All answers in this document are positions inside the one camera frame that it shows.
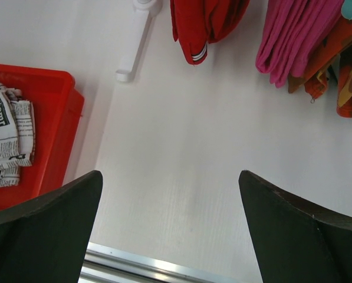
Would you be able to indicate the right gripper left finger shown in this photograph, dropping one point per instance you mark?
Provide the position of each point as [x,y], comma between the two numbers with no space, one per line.
[45,239]

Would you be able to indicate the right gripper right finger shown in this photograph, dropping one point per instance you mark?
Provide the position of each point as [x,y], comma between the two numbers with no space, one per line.
[295,240]

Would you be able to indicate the newspaper print trousers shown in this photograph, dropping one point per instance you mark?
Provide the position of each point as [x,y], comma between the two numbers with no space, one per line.
[17,135]

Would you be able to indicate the red trousers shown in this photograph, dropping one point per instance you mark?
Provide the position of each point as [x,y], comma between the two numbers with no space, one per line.
[198,23]

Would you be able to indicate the orange camouflage trousers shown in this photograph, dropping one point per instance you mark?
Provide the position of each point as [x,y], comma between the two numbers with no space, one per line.
[330,62]

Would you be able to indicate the pink trousers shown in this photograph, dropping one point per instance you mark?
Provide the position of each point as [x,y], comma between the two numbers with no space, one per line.
[292,31]

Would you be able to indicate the red plastic tray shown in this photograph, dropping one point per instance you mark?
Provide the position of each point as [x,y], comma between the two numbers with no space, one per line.
[57,110]

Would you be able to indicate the white metal clothes rack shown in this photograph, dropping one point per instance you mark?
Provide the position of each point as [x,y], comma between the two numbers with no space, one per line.
[143,13]

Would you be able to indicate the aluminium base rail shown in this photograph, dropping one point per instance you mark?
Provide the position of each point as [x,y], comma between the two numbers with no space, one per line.
[106,264]

